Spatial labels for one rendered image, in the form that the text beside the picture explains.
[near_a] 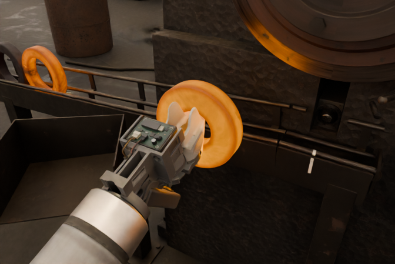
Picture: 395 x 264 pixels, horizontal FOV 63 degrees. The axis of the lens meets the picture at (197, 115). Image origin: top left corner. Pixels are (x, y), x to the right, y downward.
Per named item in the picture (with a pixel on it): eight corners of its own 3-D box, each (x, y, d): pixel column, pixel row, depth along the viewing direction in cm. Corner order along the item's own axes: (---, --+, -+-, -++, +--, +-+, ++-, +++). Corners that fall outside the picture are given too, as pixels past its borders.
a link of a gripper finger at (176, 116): (196, 87, 52) (166, 126, 47) (201, 113, 56) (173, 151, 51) (180, 83, 53) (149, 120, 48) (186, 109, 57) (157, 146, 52)
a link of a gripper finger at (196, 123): (214, 91, 51) (184, 132, 45) (217, 117, 55) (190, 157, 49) (196, 87, 52) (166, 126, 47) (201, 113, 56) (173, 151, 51)
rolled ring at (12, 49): (12, 44, 108) (20, 42, 111) (-17, 42, 118) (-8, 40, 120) (30, 95, 117) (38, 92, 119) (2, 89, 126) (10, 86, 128)
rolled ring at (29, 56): (48, 109, 115) (56, 105, 118) (66, 84, 103) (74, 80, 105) (16, 67, 114) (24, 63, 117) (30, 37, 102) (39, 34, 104)
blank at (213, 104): (161, 74, 58) (150, 81, 55) (243, 85, 50) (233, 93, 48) (171, 148, 65) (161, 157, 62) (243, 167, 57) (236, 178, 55)
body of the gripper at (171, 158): (187, 124, 44) (134, 197, 37) (196, 163, 50) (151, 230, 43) (141, 110, 47) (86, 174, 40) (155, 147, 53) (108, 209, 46)
